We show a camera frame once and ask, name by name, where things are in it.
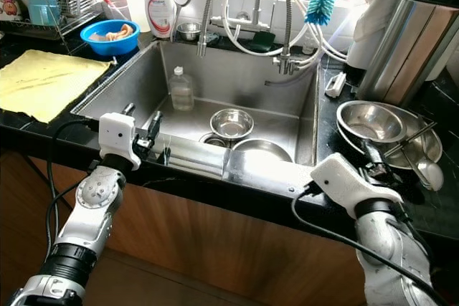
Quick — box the slim steel utensil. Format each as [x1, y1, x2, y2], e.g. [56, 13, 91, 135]
[386, 123, 438, 158]

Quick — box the steel ladle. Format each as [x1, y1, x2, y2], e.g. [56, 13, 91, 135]
[398, 145, 445, 192]

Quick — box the medium steel bowl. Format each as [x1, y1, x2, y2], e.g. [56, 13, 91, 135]
[337, 100, 408, 143]

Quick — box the clear plastic bottle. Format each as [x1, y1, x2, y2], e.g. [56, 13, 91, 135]
[169, 67, 195, 112]

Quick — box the blue plastic bowl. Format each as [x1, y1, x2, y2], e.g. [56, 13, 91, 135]
[80, 19, 141, 57]

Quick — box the white plastic clip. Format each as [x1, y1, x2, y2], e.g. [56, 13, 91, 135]
[325, 72, 347, 99]

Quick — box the small steel bowl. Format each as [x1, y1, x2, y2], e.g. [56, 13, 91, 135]
[209, 108, 255, 140]

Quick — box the peach scrubbing cloth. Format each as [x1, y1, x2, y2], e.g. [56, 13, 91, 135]
[93, 24, 136, 42]

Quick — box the stainless steel sink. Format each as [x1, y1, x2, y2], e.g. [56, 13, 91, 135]
[75, 37, 323, 199]

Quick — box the yellow cloth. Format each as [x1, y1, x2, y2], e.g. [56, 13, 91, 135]
[0, 49, 112, 124]

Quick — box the white soap pump bottle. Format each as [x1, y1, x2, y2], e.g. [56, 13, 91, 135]
[145, 0, 176, 39]

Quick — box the tiny steel bowl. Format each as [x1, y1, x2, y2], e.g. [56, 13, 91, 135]
[176, 22, 203, 42]

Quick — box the flat steel plate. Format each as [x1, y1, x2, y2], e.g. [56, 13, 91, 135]
[232, 138, 295, 163]

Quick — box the steel knife block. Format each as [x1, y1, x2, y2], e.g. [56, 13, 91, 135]
[357, 0, 459, 106]

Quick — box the wooden cabinet front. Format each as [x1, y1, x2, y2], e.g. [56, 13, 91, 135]
[0, 150, 431, 306]

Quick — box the teal plastic cup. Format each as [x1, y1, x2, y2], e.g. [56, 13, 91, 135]
[27, 0, 61, 27]

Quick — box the flexible steel faucet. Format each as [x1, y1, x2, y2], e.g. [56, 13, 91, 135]
[197, 0, 230, 58]

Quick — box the dark green sponge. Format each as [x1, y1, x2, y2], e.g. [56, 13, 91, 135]
[247, 29, 280, 51]

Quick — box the white towel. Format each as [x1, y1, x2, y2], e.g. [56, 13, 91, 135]
[344, 0, 427, 70]

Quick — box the gooseneck coil faucet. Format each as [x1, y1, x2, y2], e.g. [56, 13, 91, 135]
[247, 0, 320, 76]

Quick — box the white cartoon mug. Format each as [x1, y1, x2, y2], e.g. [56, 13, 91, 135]
[0, 0, 24, 21]

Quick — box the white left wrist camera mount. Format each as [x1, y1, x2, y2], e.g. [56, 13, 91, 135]
[98, 113, 141, 171]

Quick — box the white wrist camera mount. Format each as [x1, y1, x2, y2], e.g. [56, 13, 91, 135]
[311, 153, 399, 219]
[98, 113, 141, 171]

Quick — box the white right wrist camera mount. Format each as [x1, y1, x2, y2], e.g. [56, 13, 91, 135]
[311, 153, 399, 219]

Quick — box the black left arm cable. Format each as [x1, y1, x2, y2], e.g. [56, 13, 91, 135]
[47, 118, 108, 264]

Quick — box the white hose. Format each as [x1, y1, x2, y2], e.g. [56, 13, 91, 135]
[221, 0, 349, 63]

